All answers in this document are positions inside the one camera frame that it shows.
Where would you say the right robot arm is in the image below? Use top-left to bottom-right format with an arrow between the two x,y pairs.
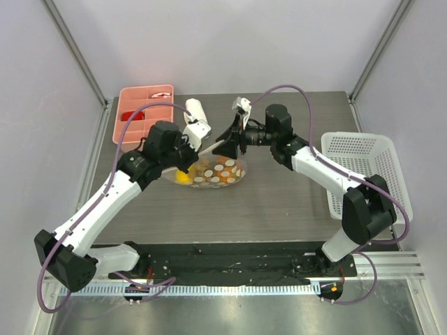
212,98 -> 397,276

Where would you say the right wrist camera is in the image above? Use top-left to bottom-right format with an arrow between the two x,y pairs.
232,97 -> 251,129

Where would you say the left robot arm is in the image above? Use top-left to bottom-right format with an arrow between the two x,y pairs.
34,120 -> 211,292

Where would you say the rolled white towel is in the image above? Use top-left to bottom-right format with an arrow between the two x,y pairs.
184,98 -> 209,126

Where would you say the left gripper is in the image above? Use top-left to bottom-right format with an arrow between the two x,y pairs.
160,131 -> 202,174

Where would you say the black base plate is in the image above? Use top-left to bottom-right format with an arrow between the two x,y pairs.
125,241 -> 357,287

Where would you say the aluminium rail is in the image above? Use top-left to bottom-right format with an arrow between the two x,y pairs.
71,252 -> 425,300

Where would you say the pink compartment tray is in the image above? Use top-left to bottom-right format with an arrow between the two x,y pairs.
112,84 -> 174,152

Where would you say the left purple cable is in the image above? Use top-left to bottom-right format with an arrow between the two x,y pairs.
37,103 -> 193,313

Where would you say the yellow fake pear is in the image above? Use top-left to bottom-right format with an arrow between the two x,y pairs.
175,170 -> 193,185

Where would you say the white perforated basket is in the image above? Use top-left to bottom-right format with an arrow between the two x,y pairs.
321,132 -> 413,220

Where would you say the red white item in tray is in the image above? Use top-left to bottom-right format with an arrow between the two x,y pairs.
150,92 -> 172,99

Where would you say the polka dot zip top bag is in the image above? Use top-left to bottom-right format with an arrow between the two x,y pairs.
161,142 -> 247,188

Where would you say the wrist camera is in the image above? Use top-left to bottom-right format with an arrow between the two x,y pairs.
232,97 -> 251,129
182,120 -> 212,151

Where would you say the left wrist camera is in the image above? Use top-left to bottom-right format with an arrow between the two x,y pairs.
182,120 -> 212,151

